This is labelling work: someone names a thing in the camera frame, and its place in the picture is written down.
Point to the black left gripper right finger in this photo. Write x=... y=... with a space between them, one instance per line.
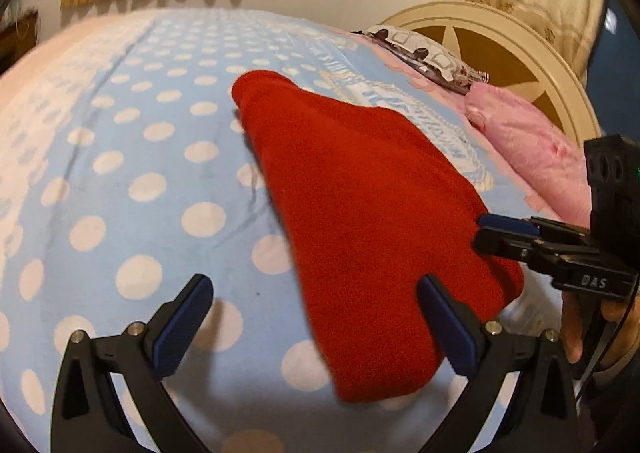
x=541 y=415

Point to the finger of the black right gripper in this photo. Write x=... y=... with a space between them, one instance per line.
x=521 y=247
x=534 y=226

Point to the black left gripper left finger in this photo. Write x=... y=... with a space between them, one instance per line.
x=87 y=415

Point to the red knit sweater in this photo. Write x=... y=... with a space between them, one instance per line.
x=369 y=206

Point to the person's right hand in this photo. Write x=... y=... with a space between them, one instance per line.
x=624 y=345

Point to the pink quilt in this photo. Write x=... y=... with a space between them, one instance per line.
x=552 y=166

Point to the cream star headboard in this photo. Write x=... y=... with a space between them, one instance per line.
x=514 y=56

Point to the white black patterned pillow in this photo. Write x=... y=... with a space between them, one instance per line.
x=428 y=57

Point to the blue pink polka-dot bedspread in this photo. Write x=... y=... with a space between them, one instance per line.
x=125 y=171

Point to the dark wooden desk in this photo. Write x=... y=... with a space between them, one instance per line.
x=18 y=38

